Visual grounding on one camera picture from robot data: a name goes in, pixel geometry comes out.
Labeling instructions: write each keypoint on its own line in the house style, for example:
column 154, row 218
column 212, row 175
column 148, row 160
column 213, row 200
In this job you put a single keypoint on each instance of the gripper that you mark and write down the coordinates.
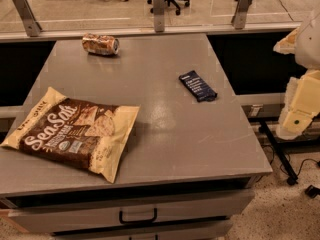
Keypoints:
column 309, row 44

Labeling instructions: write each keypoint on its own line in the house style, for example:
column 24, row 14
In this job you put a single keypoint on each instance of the dark blue rxbar wrapper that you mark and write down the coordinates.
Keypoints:
column 198, row 87

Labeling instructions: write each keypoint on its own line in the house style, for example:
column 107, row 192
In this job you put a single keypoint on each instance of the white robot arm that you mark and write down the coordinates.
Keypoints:
column 307, row 50

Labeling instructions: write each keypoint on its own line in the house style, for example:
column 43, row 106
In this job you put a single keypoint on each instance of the brown sea salt chip bag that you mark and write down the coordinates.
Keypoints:
column 79, row 133

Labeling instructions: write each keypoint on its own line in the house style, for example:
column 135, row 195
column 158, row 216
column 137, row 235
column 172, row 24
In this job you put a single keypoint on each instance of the black stand leg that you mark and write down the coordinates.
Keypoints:
column 292, row 176

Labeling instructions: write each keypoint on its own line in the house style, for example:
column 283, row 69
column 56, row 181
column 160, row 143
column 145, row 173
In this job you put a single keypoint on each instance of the grey cabinet with drawers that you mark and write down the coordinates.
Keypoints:
column 196, row 162

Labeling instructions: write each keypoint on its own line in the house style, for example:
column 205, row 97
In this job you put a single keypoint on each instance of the crushed brown soda can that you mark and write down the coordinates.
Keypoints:
column 100, row 44

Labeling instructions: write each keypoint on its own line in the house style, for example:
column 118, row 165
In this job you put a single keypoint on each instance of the middle metal railing bracket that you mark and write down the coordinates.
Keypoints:
column 158, row 12

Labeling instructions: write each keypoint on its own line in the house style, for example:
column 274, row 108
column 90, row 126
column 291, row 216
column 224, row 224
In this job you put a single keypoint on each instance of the black drawer handle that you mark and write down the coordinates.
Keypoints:
column 138, row 217

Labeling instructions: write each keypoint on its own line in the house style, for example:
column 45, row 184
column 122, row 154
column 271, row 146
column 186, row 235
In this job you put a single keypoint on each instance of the left metal railing bracket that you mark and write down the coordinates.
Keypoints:
column 31, row 26

